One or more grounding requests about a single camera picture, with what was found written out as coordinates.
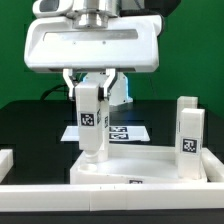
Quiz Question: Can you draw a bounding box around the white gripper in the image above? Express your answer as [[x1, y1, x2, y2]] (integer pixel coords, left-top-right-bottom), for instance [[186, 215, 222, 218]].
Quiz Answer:
[[24, 15, 162, 100]]

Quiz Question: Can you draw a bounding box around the fiducial marker sheet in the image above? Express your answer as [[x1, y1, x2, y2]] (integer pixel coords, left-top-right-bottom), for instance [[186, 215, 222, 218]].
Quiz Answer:
[[61, 126, 150, 142]]

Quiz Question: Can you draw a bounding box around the black cable on table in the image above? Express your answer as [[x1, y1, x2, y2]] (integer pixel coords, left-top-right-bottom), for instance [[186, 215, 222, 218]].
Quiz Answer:
[[40, 83, 69, 101]]

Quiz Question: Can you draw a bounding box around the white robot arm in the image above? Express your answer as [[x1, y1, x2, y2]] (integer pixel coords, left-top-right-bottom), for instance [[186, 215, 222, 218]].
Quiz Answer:
[[24, 0, 181, 107]]

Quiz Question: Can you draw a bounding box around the white L-shaped obstacle fence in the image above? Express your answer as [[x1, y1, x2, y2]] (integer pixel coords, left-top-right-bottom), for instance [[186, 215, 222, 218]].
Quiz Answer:
[[0, 148, 224, 212]]

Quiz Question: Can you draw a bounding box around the white desk tabletop panel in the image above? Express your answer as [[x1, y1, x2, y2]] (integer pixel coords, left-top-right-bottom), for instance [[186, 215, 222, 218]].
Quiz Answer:
[[70, 144, 207, 184]]

